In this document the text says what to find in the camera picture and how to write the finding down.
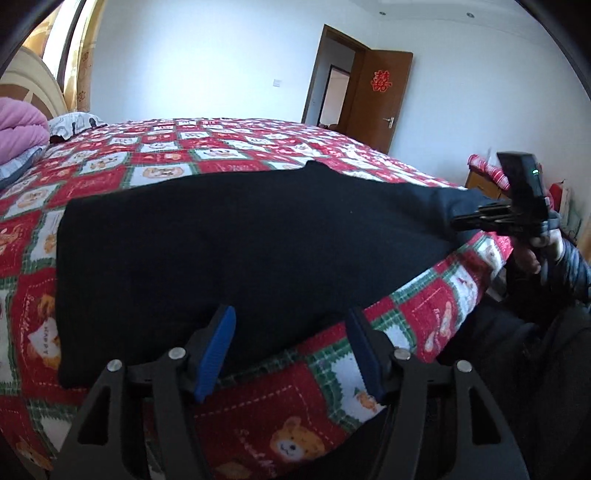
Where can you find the person's dark clothing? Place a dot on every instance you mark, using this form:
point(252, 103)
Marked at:
point(521, 369)

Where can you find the red paper door decoration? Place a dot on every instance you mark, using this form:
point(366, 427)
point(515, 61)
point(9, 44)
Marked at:
point(379, 81)

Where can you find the wooden nightstand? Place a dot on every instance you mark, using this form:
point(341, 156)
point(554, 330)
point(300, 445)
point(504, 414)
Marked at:
point(482, 182)

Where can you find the pink quilt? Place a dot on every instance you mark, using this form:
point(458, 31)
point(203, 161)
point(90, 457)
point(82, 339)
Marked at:
point(21, 129)

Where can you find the red striped cloth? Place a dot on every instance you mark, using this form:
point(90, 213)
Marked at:
point(489, 168)

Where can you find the brown door frame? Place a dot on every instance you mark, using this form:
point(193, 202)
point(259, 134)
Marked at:
point(318, 69)

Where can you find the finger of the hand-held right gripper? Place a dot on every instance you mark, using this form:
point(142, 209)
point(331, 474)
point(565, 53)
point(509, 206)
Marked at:
point(480, 217)

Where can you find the brown wooden door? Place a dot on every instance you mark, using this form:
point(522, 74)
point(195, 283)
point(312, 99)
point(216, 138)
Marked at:
point(374, 101)

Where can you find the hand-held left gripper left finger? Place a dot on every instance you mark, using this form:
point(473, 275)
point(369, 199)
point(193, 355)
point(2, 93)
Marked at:
point(215, 354)

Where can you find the person's right hand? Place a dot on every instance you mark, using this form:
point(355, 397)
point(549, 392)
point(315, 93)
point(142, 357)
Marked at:
point(531, 256)

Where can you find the white patterned pillow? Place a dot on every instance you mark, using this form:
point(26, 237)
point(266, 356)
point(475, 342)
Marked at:
point(74, 124)

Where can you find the yellow patterned curtain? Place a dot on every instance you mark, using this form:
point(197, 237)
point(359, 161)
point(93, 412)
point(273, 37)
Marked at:
point(78, 55)

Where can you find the red printed blanket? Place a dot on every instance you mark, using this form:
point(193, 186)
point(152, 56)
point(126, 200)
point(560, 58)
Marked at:
point(277, 415)

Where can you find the grey striped cloth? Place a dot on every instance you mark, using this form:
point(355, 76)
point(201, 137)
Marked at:
point(16, 166)

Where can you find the beige bed headboard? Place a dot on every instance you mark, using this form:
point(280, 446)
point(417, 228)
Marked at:
point(32, 78)

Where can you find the person's right forearm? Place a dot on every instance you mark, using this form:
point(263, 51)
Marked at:
point(575, 272)

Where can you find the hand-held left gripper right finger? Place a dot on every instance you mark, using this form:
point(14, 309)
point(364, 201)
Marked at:
point(364, 355)

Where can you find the red bag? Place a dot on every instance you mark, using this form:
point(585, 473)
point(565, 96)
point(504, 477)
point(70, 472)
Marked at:
point(559, 198)

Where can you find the black pants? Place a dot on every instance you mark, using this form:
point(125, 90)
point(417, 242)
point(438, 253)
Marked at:
point(231, 230)

